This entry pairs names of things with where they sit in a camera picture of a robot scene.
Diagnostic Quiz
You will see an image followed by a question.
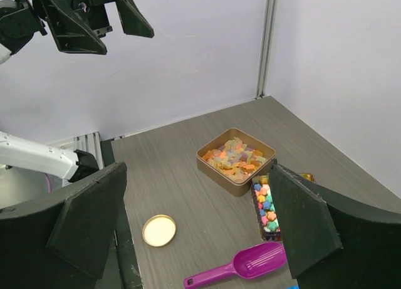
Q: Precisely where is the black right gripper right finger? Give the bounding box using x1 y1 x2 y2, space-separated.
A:
269 164 343 278

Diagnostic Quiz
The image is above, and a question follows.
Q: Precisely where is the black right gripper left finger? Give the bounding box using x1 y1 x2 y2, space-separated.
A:
46 162 127 279

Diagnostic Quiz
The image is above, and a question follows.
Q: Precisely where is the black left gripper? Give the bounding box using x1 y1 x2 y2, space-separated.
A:
32 0 154 55

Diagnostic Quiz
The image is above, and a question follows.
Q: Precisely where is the magenta plastic scoop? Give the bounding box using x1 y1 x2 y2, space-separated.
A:
184 241 287 288

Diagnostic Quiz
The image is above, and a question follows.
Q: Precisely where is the gold tin of popsicle candies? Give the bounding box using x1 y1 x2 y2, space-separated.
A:
197 128 276 197

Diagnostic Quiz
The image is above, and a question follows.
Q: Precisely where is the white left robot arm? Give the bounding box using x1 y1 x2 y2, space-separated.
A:
1 0 154 182

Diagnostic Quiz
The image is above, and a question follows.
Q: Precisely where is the dark tin of star candies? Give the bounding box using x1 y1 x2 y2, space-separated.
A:
251 174 281 241

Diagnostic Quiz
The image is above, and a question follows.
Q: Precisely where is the round gold jar lid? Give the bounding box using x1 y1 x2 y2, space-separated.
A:
142 214 177 247

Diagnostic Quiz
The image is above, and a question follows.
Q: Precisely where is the aluminium corner post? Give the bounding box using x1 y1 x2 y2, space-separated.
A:
256 0 277 99

